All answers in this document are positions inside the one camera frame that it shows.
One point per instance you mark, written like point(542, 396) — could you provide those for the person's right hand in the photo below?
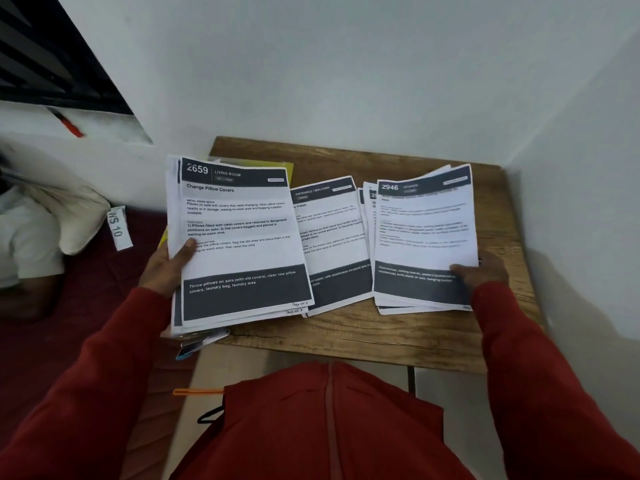
point(487, 272)

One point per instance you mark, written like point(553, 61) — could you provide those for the person's left hand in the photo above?
point(162, 272)

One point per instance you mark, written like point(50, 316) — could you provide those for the sorted pile with dark headers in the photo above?
point(425, 229)

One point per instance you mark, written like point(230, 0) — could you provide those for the stack of printed sheets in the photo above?
point(240, 229)

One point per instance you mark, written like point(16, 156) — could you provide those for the small pile of printed sheets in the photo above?
point(369, 214)
point(330, 234)

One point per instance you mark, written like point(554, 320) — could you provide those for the yellow patterned plastic folder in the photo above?
point(287, 169)

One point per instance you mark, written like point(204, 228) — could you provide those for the person's right forearm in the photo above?
point(545, 394)

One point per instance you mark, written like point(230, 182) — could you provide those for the person's left forearm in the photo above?
point(85, 394)

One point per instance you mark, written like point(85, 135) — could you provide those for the person's red jacket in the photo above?
point(325, 429)

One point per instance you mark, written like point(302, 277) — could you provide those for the white paper label tag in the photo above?
point(120, 228)

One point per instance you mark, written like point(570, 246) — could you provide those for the blue and silver stapler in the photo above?
point(200, 344)

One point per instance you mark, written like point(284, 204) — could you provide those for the white pillow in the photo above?
point(80, 219)

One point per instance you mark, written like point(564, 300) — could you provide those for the maroon bed mattress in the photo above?
point(65, 334)

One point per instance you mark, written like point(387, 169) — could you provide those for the black metal table leg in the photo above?
point(411, 380)

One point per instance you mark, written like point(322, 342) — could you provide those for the red marker on sill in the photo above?
point(72, 128)

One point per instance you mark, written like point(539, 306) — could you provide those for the dark louvred window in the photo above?
point(40, 64)

